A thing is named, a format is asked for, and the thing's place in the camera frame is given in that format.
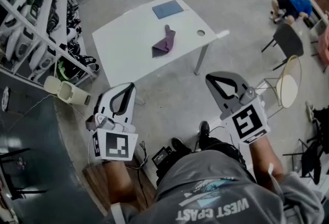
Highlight black folding stand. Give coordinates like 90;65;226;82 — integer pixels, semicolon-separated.
282;107;329;185

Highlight person's right forearm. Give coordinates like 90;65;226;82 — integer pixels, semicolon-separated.
239;137;285;191

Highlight group of white helmet devices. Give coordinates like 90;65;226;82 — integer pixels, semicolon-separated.
0;0;64;82

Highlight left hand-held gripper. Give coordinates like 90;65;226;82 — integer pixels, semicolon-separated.
85;82;139;161

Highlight black box with screen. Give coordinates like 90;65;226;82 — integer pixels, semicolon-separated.
151;145;176;167

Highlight cream trash bin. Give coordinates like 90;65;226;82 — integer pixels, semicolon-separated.
43;76;92;106

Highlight round yellow wire chair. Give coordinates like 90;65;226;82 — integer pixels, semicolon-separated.
257;54;302;117

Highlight white desk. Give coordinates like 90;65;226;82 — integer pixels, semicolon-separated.
307;0;329;44

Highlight black cable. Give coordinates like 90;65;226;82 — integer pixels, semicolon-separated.
137;140;149;209

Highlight black shoe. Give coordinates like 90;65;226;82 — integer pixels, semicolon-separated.
171;137;192;157
198;120;211;139

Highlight white metal shelving rack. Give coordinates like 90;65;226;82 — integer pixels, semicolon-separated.
0;0;100;88

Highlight white power strip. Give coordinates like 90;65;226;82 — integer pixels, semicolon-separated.
305;101;316;122

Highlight grey printed t-shirt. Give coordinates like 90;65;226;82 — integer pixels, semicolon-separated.
102;150;326;224

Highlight black trousers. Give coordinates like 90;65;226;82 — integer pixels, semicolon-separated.
155;137;255;188

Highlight dark glossy partition panel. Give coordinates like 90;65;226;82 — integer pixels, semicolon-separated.
0;71;105;224

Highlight white metal table leg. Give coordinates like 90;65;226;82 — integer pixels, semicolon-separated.
194;44;210;76

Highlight group of black headsets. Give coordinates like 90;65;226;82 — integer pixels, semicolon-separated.
28;0;100;82

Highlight green strap item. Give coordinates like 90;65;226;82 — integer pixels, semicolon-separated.
56;60;70;81

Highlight blue cloth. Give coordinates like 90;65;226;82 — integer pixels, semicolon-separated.
152;0;185;20

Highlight grey chair with black legs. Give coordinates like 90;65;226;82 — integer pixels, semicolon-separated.
261;22;305;71

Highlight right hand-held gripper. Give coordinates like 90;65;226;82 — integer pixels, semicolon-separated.
205;71;271;144

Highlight pink object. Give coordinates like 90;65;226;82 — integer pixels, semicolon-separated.
317;25;329;67

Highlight person's left forearm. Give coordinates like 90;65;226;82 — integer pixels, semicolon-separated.
105;158;137;205

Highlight purple cloth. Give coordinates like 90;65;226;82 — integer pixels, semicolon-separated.
151;24;177;59

